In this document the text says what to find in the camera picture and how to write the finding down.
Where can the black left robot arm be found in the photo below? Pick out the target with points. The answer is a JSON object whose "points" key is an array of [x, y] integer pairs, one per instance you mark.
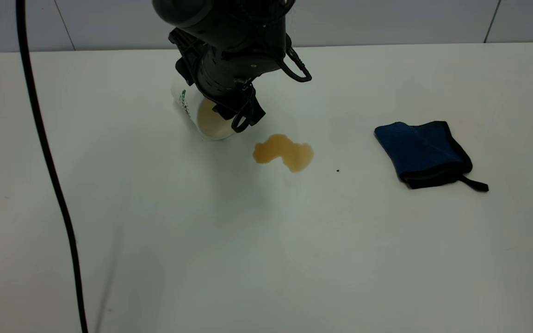
{"points": [[188, 11]]}

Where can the white paper coffee cup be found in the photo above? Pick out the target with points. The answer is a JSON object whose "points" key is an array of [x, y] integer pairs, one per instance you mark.
{"points": [[211, 125]]}

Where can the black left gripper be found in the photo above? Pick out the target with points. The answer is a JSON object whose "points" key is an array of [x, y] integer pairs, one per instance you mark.
{"points": [[229, 60]]}

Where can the blue black-edged cleaning cloth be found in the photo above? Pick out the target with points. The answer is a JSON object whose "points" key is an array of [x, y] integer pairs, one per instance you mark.
{"points": [[421, 152]]}

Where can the brown coffee spill puddle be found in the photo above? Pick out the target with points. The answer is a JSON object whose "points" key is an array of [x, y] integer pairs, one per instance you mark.
{"points": [[285, 151]]}

